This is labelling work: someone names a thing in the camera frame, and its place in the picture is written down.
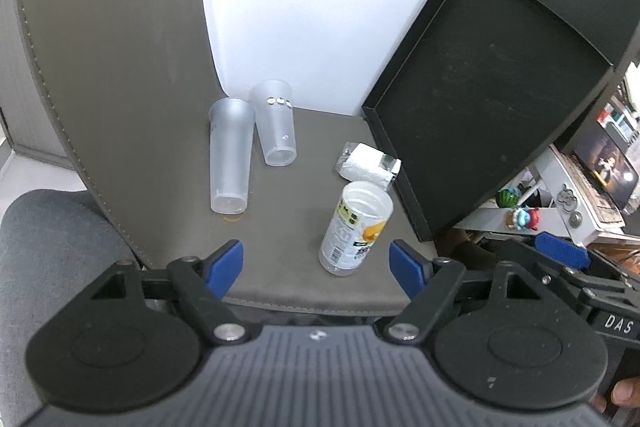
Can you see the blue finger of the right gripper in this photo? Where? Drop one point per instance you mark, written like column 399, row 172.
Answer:
column 562, row 251

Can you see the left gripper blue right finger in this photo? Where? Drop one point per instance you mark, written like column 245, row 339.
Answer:
column 410, row 269

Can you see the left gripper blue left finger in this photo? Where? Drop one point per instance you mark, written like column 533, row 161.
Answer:
column 221, row 269

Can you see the clear cup with orange label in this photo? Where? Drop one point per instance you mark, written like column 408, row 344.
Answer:
column 360, row 216

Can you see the white wrapped glass cup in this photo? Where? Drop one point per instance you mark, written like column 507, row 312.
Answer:
column 362, row 162

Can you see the tall frosted plastic cup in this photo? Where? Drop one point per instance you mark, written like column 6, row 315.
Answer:
column 231, row 133

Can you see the short frosted plastic cup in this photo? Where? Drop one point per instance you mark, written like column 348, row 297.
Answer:
column 272, row 102

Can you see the person's right hand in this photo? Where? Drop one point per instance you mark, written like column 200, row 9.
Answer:
column 626, row 393

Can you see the white shelf box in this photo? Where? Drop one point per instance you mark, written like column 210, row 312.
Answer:
column 571, row 213

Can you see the blue red toy figure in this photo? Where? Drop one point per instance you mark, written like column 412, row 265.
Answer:
column 522, row 218

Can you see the watermelon toy figure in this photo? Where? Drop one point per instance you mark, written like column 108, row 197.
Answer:
column 508, row 197

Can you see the picture book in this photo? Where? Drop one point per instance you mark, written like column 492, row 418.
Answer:
column 605, row 152

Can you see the black tray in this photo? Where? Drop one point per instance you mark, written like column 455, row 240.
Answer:
column 474, row 93

